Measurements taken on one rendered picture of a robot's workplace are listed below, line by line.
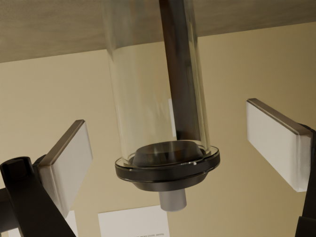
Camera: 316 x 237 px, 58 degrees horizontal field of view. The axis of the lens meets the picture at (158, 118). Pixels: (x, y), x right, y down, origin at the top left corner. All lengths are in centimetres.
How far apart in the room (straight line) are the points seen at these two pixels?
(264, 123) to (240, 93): 72
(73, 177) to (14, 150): 81
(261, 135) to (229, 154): 72
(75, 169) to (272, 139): 11
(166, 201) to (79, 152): 15
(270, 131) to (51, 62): 80
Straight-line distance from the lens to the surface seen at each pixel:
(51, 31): 62
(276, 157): 17
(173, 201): 30
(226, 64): 89
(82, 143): 18
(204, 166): 26
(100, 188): 91
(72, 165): 16
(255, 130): 19
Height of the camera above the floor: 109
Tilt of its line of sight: 4 degrees up
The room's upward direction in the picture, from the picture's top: 172 degrees clockwise
